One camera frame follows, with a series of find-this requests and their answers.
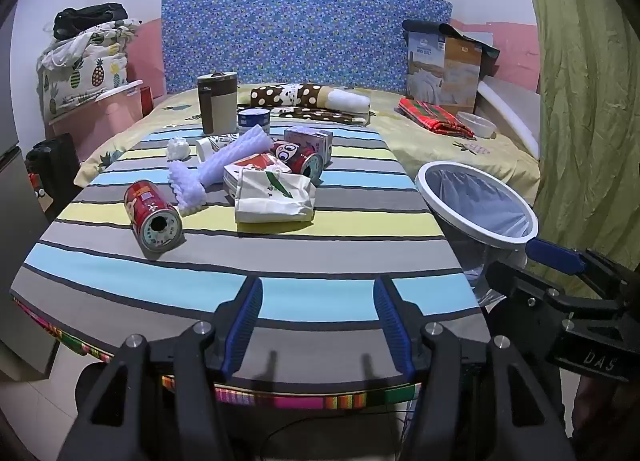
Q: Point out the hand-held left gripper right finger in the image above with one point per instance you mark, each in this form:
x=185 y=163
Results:
x=395 y=331

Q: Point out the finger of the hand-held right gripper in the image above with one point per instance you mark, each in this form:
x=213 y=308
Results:
x=515 y=281
x=555 y=255

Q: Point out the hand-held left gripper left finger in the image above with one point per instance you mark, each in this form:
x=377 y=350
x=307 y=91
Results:
x=245 y=326

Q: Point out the white trash bin with liner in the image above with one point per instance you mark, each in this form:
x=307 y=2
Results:
x=430 y=193

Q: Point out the white carton with green leaf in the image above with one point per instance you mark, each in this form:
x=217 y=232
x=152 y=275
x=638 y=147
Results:
x=272 y=198

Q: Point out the red drink can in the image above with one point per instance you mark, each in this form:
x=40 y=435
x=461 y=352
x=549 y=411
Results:
x=150 y=213

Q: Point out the short white foam net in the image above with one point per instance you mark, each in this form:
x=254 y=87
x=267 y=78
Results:
x=187 y=188

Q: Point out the red white drink carton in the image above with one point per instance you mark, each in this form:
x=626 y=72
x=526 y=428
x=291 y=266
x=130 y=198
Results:
x=250 y=163

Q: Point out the long white foam net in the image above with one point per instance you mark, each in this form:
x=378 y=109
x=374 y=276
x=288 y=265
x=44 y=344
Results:
x=235 y=151

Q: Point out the red cartoon face can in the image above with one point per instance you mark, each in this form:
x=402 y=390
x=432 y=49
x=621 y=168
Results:
x=292 y=153

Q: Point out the white tissue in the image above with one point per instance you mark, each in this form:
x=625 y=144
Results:
x=178 y=148

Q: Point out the pink strawberry milk carton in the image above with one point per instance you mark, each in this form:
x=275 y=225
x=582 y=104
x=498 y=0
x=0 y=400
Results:
x=310 y=138

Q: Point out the blue white yogurt cup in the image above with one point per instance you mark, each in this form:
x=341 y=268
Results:
x=253 y=120

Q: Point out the striped table cloth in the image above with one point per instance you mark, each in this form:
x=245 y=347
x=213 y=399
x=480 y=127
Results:
x=300 y=251

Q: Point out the yellow bed sheet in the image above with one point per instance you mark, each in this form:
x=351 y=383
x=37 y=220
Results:
x=450 y=156

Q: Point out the white foam board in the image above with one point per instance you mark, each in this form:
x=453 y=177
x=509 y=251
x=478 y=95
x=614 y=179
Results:
x=510 y=111

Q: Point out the white plastic bowl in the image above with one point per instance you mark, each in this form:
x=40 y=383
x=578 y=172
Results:
x=475 y=125

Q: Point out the green curtain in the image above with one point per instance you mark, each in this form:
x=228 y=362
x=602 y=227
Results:
x=590 y=91

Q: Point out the red plaid cloth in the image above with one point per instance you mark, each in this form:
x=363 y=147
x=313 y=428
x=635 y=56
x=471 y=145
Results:
x=435 y=116

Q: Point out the cardboard quilt box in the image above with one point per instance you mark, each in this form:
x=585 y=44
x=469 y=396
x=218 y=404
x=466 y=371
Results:
x=440 y=76

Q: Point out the dark cloth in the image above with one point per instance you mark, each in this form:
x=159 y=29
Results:
x=480 y=53

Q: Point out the brown beige thermos jug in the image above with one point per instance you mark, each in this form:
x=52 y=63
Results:
x=216 y=101

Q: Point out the brown polka dot blanket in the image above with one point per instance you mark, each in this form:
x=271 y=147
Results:
x=300 y=93

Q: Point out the grey cabinet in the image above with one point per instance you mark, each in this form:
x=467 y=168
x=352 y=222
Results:
x=17 y=241

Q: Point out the pink storage box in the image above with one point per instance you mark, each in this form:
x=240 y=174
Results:
x=110 y=116

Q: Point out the pineapple print quilt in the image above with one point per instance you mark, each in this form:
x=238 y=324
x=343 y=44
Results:
x=85 y=71

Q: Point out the blue floral headboard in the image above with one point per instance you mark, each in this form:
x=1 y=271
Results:
x=300 y=26

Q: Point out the black bag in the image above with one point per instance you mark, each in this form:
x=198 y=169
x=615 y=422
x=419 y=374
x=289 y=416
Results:
x=90 y=18

